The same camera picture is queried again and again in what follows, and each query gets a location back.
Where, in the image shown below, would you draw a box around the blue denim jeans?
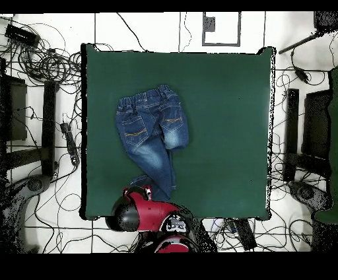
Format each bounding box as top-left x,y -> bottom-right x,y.
115,84 -> 190,203

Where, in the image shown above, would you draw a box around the dark flat panel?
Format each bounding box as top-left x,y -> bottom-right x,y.
0,75 -> 28,142
301,88 -> 333,160

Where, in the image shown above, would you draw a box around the dark green table cloth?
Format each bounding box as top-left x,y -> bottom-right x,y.
80,43 -> 277,221

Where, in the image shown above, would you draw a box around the long black power strip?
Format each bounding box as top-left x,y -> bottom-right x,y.
234,218 -> 257,251

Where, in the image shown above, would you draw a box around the grey stand base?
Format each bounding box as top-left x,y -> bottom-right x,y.
287,180 -> 333,212
0,174 -> 52,253

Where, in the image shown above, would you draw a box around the black stand bar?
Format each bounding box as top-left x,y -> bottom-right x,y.
283,88 -> 300,182
41,80 -> 58,177

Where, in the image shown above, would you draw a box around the grey floor socket plate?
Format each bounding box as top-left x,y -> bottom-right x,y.
203,16 -> 216,32

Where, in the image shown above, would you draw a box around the small black power adapter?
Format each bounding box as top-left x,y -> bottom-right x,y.
293,66 -> 310,83

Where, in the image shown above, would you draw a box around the black adapter box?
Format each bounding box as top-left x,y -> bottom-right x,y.
4,23 -> 41,49

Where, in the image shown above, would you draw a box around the black stand with rod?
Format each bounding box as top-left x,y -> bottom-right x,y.
278,11 -> 338,55

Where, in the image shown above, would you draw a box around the coil of black cables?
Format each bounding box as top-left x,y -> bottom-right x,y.
18,48 -> 82,86

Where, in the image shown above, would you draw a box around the grey floor hatch frame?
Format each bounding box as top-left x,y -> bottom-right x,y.
202,11 -> 242,48

